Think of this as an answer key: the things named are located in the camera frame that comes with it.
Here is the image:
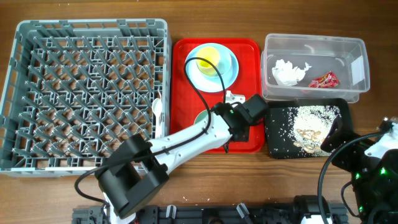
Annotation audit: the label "grey dishwasher rack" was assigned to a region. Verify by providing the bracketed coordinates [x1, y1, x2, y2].
[1, 19, 172, 177]

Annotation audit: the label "red snack wrapper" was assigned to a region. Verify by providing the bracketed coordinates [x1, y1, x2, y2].
[308, 71, 340, 88]

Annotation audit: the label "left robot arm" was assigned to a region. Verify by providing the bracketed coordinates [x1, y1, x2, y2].
[95, 94, 269, 219]

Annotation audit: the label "spilled rice and shells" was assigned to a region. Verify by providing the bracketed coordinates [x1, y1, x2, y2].
[267, 105, 343, 157]

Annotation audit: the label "red plastic tray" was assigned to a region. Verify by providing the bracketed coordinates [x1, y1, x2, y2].
[170, 37, 266, 154]

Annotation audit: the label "yellow plastic cup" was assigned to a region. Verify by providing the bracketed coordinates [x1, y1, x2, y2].
[196, 46, 220, 77]

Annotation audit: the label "clear plastic bin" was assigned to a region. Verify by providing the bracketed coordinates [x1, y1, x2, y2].
[261, 34, 371, 103]

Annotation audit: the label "light blue plate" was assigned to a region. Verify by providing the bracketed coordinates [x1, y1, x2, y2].
[185, 43, 239, 93]

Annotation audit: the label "white tissue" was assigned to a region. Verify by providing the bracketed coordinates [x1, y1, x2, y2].
[271, 59, 312, 86]

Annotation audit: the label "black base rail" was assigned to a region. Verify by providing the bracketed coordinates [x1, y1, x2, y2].
[72, 202, 348, 224]

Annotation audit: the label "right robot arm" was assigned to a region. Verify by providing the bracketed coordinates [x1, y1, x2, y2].
[291, 117, 397, 223]

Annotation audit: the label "black tray bin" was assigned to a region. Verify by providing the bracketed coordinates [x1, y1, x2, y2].
[265, 98, 353, 159]

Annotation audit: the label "white plastic spoon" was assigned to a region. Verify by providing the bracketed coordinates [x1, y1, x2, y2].
[152, 98, 162, 138]

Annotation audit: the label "green bowl with rice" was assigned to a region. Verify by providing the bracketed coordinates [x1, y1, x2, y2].
[194, 110, 209, 124]

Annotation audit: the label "light blue bowl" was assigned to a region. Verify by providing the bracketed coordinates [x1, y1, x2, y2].
[204, 49, 231, 77]

